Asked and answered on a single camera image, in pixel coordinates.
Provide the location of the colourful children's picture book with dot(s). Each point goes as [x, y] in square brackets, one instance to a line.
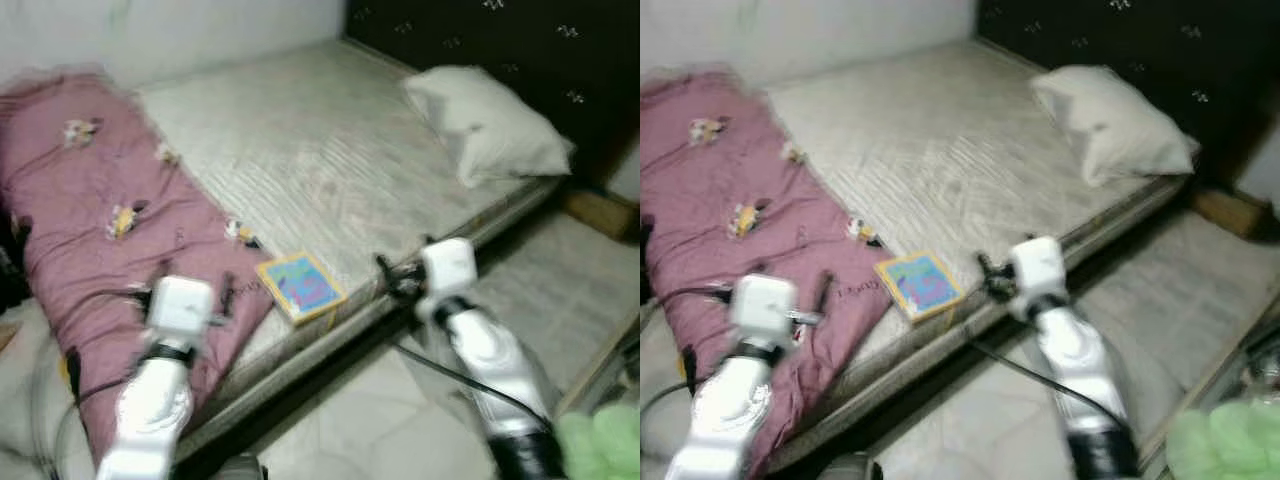
[920, 285]
[300, 287]

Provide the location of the white pillow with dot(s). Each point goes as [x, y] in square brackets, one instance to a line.
[1115, 125]
[490, 125]

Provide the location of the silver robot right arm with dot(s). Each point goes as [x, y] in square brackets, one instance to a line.
[495, 370]
[1085, 370]

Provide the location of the white quilted patterned mattress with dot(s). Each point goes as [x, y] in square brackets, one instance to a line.
[950, 160]
[330, 160]

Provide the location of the purple blanket with cartoon patches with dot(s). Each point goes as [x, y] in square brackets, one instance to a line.
[90, 220]
[720, 220]

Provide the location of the brown woven wooden box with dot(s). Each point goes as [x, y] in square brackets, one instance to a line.
[605, 212]
[1230, 212]

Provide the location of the dark tufted fabric headboard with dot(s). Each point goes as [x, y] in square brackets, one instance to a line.
[500, 40]
[1130, 40]

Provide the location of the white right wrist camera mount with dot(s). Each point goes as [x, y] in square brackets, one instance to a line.
[450, 268]
[1040, 266]

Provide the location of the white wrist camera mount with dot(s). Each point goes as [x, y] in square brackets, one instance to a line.
[450, 268]
[1040, 266]
[765, 308]
[180, 308]

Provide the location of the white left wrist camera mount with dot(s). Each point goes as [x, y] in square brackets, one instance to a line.
[765, 308]
[180, 308]

